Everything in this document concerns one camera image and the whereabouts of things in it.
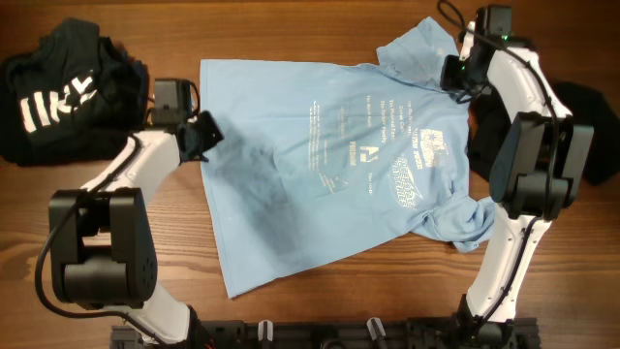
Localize light blue printed t-shirt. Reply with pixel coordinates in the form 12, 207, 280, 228
200, 18, 495, 298

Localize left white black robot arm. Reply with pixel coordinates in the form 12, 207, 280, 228
35, 111, 224, 348

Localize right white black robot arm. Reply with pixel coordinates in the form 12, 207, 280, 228
442, 30, 593, 338

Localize black t-shirt small logo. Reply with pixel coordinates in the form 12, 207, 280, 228
467, 81, 619, 185

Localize black t-shirt white letters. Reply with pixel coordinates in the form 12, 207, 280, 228
1, 18, 149, 167

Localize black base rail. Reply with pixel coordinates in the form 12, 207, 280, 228
109, 318, 542, 349

